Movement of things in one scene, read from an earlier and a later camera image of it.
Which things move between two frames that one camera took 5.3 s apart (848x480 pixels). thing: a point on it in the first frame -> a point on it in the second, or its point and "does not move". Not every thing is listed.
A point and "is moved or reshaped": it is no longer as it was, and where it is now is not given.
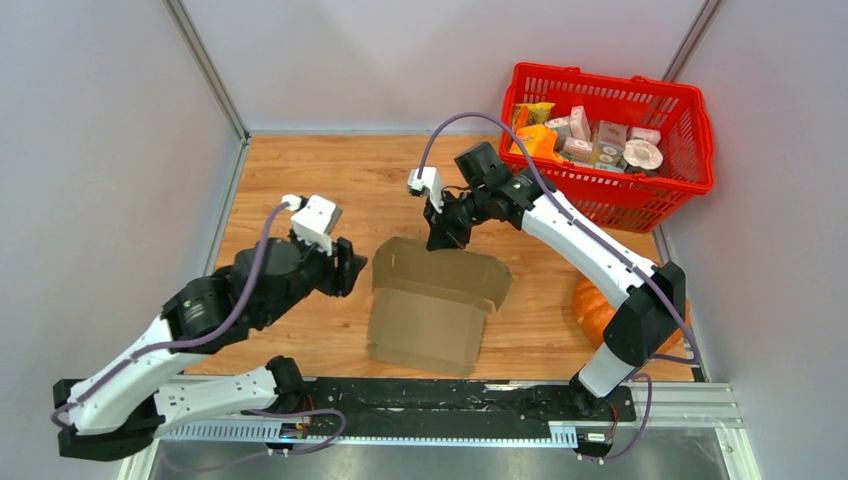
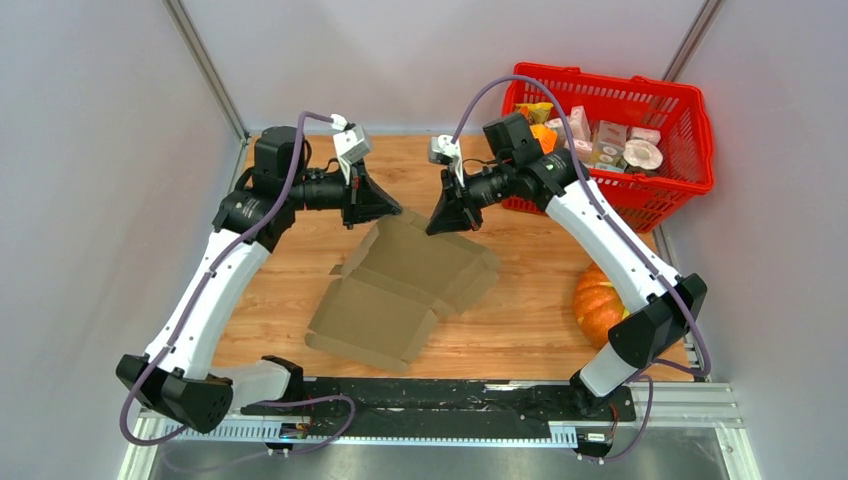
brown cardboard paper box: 428,307 is moved or reshaped
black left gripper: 340,277 -> 363,200
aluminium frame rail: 654,409 does not move
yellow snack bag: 538,112 does not move
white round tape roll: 642,155 does not move
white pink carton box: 579,123 does not move
